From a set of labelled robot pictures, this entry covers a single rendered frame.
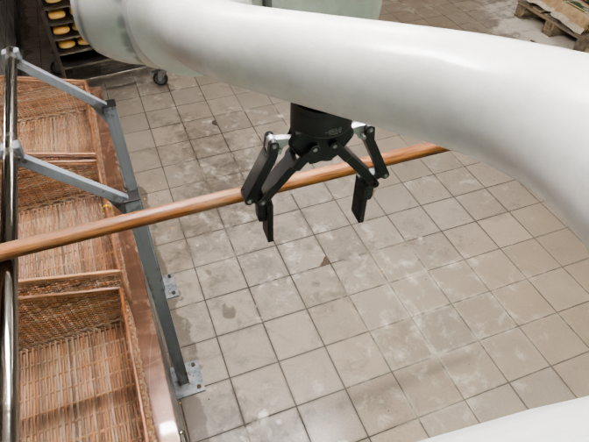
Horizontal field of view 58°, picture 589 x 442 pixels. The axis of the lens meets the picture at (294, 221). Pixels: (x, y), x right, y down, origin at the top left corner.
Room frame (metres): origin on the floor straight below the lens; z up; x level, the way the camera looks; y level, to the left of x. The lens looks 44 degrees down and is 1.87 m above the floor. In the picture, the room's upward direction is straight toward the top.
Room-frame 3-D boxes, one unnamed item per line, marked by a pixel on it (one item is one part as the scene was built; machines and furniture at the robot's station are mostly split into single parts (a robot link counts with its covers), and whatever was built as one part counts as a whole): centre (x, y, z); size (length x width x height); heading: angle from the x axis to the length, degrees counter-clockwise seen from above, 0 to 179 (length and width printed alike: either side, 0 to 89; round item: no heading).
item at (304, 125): (0.54, -0.03, 1.50); 0.08 x 0.07 x 0.09; 108
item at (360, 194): (0.56, -0.09, 1.36); 0.03 x 0.01 x 0.07; 18
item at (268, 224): (0.52, 0.04, 1.37); 0.03 x 0.01 x 0.07; 18
